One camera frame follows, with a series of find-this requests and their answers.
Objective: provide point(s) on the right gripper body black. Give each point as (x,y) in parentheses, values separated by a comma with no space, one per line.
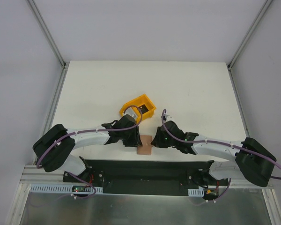
(157,137)

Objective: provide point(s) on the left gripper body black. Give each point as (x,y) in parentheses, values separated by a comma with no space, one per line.
(136,136)

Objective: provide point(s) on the brown leather card holder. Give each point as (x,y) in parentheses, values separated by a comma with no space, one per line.
(146,148)

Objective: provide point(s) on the yellow plastic bin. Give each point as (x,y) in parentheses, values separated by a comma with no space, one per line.
(136,103)

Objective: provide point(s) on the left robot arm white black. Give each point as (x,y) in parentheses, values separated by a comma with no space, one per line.
(54,148)

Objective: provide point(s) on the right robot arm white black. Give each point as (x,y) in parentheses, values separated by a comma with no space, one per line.
(246,159)

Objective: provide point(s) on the black card in bin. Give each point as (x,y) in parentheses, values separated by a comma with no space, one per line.
(143,109)

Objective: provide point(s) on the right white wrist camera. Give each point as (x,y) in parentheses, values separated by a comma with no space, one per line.
(167,117)

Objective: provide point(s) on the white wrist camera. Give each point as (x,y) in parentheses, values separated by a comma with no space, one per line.
(131,113)
(167,117)

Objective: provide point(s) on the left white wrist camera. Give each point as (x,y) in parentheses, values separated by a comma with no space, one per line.
(131,113)

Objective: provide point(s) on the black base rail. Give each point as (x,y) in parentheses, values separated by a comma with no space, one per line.
(158,178)

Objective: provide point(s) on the right white cable duct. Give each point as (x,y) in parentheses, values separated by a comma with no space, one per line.
(196,192)

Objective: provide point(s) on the white cable duct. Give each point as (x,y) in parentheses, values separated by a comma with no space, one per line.
(196,192)
(65,189)

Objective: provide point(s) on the left aluminium frame post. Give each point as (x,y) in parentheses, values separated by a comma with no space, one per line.
(46,32)

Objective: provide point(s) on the aluminium frame post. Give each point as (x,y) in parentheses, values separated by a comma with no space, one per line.
(257,20)
(46,32)

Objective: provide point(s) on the left white cable duct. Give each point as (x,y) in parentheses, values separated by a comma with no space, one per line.
(65,189)

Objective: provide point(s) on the right aluminium frame post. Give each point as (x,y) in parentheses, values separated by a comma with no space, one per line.
(257,20)

